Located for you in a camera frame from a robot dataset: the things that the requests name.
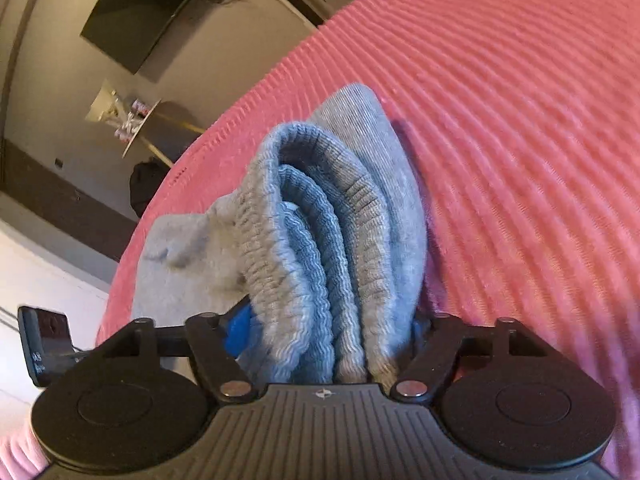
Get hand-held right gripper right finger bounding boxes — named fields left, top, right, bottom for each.
left=392, top=312, right=552, bottom=402

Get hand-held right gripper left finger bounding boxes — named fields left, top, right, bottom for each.
left=96, top=312, right=252, bottom=402

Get grey sweatpants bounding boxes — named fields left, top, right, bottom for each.
left=131, top=82, right=431, bottom=387

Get black bag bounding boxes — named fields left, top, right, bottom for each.
left=129, top=159, right=174, bottom=219

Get round side table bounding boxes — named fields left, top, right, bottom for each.
left=121, top=97, right=207, bottom=167

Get pink ribbed blanket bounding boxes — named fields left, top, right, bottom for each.
left=0, top=0, right=640, bottom=480

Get cream wrapped bouquet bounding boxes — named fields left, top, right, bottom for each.
left=85, top=80, right=122, bottom=124

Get black wall television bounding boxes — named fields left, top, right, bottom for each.
left=80, top=0, right=224, bottom=75

